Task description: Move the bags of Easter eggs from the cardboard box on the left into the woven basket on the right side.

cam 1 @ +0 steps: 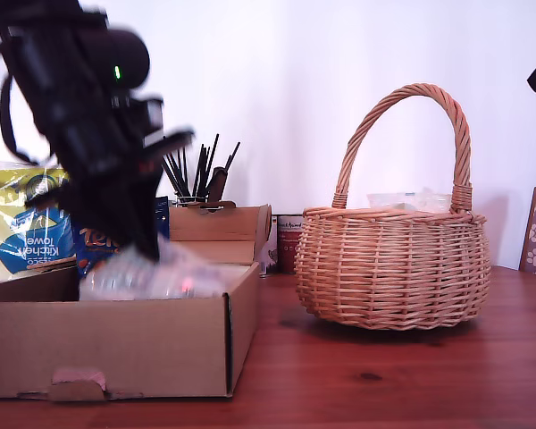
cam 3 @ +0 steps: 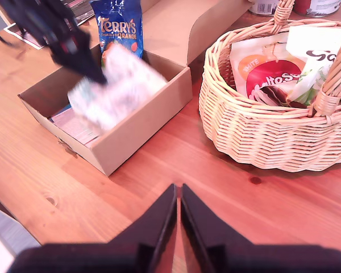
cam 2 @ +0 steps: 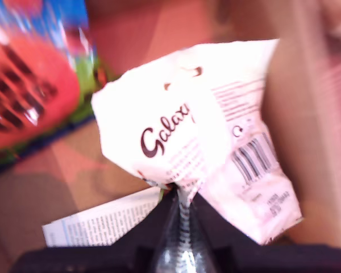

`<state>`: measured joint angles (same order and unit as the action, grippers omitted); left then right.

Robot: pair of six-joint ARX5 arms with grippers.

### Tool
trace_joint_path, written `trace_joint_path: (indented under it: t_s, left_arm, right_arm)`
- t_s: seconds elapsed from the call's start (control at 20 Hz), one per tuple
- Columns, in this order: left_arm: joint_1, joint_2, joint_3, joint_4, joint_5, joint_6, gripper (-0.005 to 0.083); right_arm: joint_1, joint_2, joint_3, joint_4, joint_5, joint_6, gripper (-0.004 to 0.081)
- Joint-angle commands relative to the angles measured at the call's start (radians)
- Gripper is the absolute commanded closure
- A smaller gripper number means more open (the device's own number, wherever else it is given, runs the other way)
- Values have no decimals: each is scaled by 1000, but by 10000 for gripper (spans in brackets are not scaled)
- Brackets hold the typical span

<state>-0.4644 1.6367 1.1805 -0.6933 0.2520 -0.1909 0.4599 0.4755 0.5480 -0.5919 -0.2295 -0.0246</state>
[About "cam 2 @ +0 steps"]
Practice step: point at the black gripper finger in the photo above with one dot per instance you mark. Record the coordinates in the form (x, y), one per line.
(153, 233)
(216, 233)

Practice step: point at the white Galaxy chocolate bag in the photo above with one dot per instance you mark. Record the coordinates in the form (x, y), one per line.
(173, 119)

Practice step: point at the blue Terry's orange bag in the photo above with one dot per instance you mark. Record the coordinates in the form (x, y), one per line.
(31, 99)

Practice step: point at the open brown cardboard box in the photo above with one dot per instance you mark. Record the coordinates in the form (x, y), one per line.
(74, 176)

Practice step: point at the white text leaflet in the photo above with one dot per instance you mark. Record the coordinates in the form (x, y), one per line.
(102, 221)

